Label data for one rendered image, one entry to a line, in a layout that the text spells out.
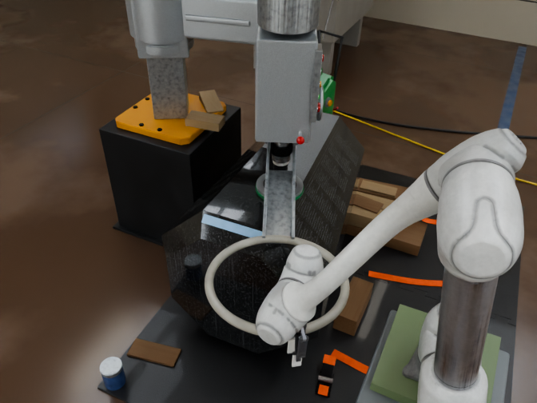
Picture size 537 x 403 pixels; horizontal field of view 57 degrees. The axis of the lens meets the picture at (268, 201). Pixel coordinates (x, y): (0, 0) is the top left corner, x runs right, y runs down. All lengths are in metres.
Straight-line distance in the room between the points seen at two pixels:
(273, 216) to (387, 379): 0.74
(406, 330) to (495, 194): 0.90
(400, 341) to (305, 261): 0.53
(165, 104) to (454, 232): 2.20
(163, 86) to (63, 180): 1.42
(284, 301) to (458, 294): 0.40
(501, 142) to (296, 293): 0.56
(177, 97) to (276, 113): 1.02
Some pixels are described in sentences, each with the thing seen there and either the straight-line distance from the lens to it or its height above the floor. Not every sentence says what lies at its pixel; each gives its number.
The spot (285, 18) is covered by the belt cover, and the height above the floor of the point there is 1.63.
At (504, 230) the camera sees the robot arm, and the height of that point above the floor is 1.65.
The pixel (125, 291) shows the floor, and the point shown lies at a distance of 2.98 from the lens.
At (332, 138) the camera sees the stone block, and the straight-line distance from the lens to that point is 2.69.
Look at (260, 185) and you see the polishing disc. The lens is 2.22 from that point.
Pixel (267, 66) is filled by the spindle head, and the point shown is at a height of 1.44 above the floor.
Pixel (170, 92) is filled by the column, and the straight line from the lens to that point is 2.82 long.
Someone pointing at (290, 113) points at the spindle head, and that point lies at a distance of 1.93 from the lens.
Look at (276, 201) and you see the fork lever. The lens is 1.99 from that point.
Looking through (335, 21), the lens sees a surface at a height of 0.61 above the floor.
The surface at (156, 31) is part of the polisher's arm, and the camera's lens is 2.62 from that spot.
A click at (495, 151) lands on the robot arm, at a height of 1.68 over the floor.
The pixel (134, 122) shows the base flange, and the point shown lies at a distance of 2.90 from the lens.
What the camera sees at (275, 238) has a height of 0.91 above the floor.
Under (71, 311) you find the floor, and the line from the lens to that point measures 2.96.
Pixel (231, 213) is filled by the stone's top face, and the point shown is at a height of 0.82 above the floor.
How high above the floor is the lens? 2.17
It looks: 38 degrees down
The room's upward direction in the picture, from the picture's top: 2 degrees clockwise
